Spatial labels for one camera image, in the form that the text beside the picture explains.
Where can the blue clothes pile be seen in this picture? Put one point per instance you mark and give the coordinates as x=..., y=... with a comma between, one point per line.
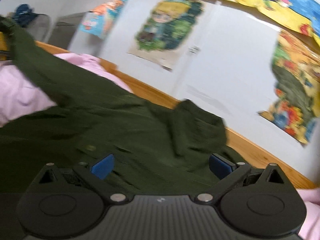
x=24, y=15

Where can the anime girl green poster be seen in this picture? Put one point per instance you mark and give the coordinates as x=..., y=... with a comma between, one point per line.
x=163, y=37

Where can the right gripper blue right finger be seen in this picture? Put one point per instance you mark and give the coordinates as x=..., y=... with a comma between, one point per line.
x=230, y=175

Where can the orange blue anime poster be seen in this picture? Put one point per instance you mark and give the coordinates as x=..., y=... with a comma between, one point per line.
x=100, y=20

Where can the grey cabinet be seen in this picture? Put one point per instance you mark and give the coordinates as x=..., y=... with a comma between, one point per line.
x=65, y=29

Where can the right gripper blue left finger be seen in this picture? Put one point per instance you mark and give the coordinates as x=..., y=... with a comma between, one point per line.
x=94, y=173

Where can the colourful floral dragon poster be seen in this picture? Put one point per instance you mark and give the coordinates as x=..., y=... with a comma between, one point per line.
x=296, y=69

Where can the wooden bed frame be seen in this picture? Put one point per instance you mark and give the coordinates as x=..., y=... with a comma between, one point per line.
x=225, y=142

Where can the yellow blue wall poster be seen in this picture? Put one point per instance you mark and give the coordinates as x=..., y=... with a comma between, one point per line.
x=301, y=16

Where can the pink bed sheet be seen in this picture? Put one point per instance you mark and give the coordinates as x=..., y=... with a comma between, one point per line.
x=20, y=97

